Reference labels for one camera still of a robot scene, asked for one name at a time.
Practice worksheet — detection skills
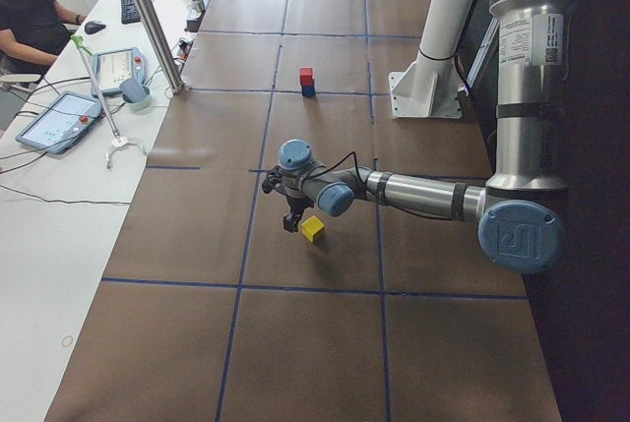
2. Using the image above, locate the black computer mouse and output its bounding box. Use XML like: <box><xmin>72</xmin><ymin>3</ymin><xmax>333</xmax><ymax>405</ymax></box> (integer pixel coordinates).
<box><xmin>84</xmin><ymin>21</ymin><xmax>106</xmax><ymax>34</ymax></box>

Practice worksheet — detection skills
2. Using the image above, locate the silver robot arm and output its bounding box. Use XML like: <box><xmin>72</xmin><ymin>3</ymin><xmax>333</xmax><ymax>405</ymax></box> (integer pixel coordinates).
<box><xmin>262</xmin><ymin>0</ymin><xmax>578</xmax><ymax>273</ymax></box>

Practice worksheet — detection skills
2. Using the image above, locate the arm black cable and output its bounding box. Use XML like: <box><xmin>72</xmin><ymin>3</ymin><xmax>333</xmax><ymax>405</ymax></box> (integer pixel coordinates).
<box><xmin>294</xmin><ymin>151</ymin><xmax>459</xmax><ymax>220</ymax></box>

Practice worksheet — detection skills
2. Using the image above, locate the teach pendant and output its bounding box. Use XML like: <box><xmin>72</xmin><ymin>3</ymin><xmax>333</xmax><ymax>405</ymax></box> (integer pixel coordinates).
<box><xmin>15</xmin><ymin>91</ymin><xmax>102</xmax><ymax>154</ymax></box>
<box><xmin>92</xmin><ymin>47</ymin><xmax>147</xmax><ymax>96</ymax></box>

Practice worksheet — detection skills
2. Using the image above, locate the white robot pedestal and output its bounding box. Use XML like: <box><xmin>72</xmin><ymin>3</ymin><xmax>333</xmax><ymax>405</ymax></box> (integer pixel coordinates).
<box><xmin>389</xmin><ymin>0</ymin><xmax>473</xmax><ymax>119</ymax></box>

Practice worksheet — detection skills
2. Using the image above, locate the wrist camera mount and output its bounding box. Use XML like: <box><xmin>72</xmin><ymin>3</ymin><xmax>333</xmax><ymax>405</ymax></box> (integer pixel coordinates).
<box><xmin>261</xmin><ymin>167</ymin><xmax>283</xmax><ymax>194</ymax></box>

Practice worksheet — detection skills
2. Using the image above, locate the far teach pendant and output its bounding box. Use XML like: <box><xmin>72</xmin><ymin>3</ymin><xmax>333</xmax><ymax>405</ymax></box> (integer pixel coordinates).
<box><xmin>92</xmin><ymin>47</ymin><xmax>147</xmax><ymax>96</ymax></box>

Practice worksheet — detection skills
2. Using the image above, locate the aluminium frame post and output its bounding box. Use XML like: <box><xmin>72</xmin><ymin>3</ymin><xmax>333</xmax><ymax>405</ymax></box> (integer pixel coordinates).
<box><xmin>135</xmin><ymin>0</ymin><xmax>184</xmax><ymax>94</ymax></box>

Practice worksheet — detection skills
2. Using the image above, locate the metal cylinder weight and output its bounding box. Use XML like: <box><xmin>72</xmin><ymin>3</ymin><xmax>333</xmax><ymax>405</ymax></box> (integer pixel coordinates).
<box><xmin>190</xmin><ymin>0</ymin><xmax>206</xmax><ymax>13</ymax></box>

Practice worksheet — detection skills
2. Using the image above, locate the seated person black shirt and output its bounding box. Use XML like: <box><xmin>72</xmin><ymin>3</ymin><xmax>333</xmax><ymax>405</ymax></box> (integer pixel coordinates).
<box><xmin>1</xmin><ymin>0</ymin><xmax>86</xmax><ymax>75</ymax></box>

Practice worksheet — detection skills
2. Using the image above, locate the yellow block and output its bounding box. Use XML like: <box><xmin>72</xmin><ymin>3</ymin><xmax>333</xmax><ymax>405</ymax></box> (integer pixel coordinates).
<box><xmin>300</xmin><ymin>215</ymin><xmax>326</xmax><ymax>243</ymax></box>

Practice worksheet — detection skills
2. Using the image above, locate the blue block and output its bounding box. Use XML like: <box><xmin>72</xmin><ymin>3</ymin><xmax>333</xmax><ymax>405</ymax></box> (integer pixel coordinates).
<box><xmin>301</xmin><ymin>85</ymin><xmax>316</xmax><ymax>97</ymax></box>

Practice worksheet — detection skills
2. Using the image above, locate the red block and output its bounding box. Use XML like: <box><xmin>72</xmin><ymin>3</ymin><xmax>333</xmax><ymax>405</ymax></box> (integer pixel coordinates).
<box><xmin>299</xmin><ymin>67</ymin><xmax>314</xmax><ymax>87</ymax></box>

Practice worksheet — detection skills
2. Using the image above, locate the grabber reacher stick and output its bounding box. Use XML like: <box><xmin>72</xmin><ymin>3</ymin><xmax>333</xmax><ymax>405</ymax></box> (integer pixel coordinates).
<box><xmin>71</xmin><ymin>34</ymin><xmax>148</xmax><ymax>170</ymax></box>

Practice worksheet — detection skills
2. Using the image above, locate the black keyboard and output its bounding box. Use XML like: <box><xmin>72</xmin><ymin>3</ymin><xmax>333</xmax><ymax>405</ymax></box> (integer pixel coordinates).
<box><xmin>120</xmin><ymin>0</ymin><xmax>142</xmax><ymax>25</ymax></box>

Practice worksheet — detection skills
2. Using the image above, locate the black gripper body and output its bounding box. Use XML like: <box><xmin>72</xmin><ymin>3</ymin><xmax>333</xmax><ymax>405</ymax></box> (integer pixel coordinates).
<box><xmin>286</xmin><ymin>196</ymin><xmax>314</xmax><ymax>215</ymax></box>

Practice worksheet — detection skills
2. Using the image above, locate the near teach pendant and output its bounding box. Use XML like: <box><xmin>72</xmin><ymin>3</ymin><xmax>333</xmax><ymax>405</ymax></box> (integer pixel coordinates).
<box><xmin>15</xmin><ymin>91</ymin><xmax>102</xmax><ymax>154</ymax></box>

